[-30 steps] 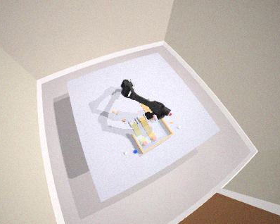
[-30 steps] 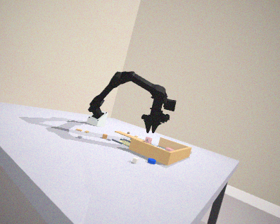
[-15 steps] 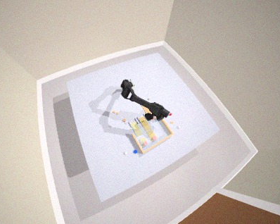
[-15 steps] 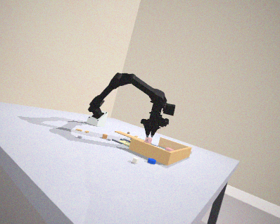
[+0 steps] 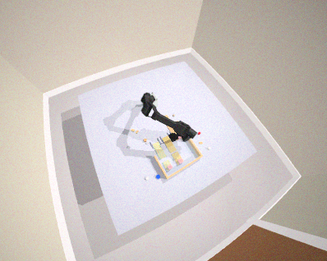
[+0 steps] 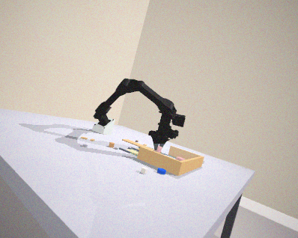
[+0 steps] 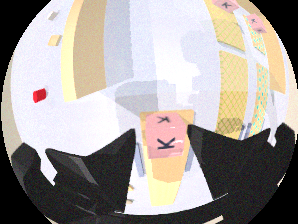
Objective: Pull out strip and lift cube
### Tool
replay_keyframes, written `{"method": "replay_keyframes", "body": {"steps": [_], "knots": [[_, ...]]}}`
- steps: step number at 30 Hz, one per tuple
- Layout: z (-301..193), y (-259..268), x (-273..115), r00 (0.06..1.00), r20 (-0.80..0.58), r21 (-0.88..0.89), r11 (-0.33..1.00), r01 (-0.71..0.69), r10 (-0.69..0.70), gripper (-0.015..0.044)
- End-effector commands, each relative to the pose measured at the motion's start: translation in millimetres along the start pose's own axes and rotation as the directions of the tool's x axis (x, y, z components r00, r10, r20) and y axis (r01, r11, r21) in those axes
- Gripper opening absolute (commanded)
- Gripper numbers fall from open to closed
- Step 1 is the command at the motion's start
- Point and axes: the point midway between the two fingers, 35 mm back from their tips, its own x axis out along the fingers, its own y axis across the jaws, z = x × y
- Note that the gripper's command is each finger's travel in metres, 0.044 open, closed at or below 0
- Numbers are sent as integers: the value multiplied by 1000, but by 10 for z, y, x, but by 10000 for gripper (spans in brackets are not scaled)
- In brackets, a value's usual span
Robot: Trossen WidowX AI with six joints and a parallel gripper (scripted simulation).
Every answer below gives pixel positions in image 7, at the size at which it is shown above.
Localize small red block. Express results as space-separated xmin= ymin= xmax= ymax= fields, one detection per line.
xmin=33 ymin=88 xmax=47 ymax=103

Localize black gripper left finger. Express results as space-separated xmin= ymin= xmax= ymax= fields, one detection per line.
xmin=45 ymin=128 xmax=136 ymax=213

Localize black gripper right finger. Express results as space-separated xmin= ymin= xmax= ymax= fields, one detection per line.
xmin=186 ymin=124 xmax=271 ymax=200

